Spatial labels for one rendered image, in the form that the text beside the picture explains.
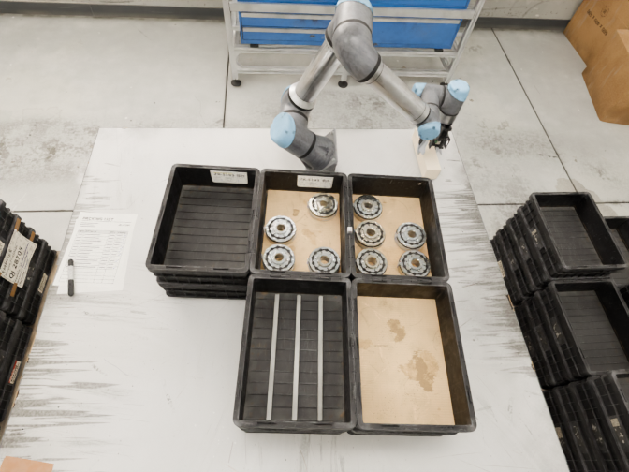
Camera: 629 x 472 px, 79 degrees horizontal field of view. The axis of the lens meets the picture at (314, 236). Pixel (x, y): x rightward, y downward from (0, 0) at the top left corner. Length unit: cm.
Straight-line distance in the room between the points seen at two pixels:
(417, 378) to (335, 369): 24
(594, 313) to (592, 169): 148
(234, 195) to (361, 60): 62
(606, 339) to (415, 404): 117
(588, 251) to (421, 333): 114
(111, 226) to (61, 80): 210
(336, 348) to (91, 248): 94
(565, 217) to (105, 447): 208
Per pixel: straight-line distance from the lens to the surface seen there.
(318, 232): 131
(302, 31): 295
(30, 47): 399
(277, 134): 145
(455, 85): 151
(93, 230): 162
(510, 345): 149
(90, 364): 141
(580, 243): 217
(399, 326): 122
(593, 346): 209
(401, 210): 142
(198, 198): 142
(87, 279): 152
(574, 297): 214
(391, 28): 305
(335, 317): 119
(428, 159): 170
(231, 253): 128
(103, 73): 351
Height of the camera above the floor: 195
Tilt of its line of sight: 59 degrees down
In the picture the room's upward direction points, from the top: 8 degrees clockwise
